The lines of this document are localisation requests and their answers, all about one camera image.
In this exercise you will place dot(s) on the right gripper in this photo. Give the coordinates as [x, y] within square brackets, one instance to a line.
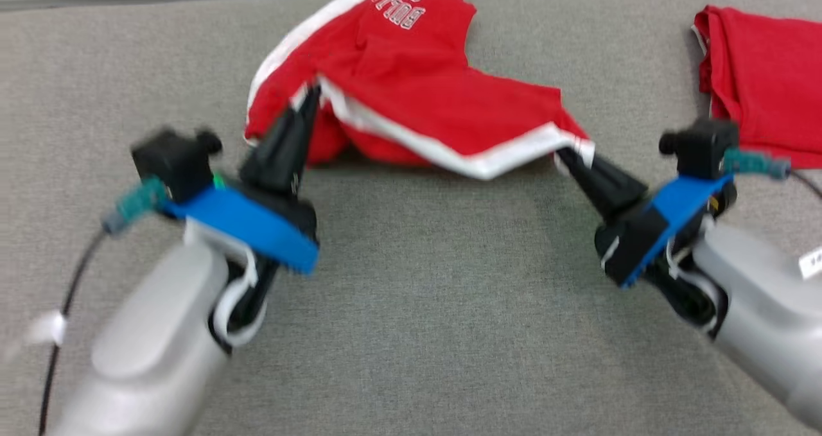
[629, 237]

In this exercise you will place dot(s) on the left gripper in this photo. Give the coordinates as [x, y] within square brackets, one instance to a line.
[247, 307]

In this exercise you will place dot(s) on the red shorts with white trim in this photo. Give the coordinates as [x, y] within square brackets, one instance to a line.
[411, 83]

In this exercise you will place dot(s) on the red t-shirt with white sleeves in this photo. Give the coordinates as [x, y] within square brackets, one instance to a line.
[770, 83]

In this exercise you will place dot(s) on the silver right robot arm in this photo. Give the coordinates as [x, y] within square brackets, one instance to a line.
[764, 307]

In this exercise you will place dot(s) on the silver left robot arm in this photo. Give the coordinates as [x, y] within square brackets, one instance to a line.
[154, 359]

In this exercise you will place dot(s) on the blue right camera mount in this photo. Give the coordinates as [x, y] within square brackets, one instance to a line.
[681, 201]

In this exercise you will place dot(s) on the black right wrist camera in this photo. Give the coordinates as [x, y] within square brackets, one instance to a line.
[700, 147]

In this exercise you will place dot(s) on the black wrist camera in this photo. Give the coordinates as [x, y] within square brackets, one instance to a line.
[173, 163]
[700, 147]

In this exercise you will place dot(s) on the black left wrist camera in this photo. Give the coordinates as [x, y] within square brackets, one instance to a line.
[173, 163]

